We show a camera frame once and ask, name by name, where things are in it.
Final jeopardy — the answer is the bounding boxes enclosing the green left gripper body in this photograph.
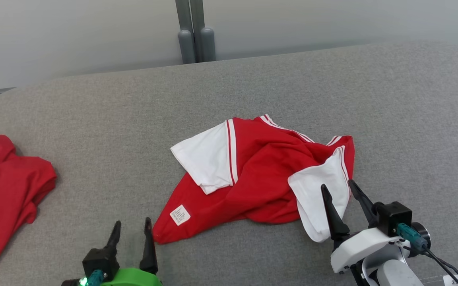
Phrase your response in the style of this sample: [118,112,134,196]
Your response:
[110,267,163,286]

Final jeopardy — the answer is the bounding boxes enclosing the red white basketball jersey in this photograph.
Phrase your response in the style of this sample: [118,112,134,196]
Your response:
[152,114,355,244]

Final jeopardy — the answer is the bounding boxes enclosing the red shorts with white stripe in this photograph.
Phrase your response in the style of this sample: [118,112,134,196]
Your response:
[0,134,58,277]

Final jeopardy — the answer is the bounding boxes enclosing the grey upright post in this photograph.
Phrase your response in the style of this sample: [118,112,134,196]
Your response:
[175,0,196,64]
[190,0,216,62]

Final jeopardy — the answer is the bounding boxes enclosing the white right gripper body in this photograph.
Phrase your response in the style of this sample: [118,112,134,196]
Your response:
[330,227,412,274]

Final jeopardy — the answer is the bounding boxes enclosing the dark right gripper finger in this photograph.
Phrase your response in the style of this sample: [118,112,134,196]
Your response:
[348,180,377,228]
[320,184,351,241]

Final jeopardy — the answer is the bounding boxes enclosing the grey left camera cable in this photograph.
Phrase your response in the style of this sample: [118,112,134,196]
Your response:
[86,269,107,286]

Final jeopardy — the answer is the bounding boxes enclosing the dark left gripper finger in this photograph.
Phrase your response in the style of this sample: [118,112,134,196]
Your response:
[139,217,159,275]
[106,221,122,251]

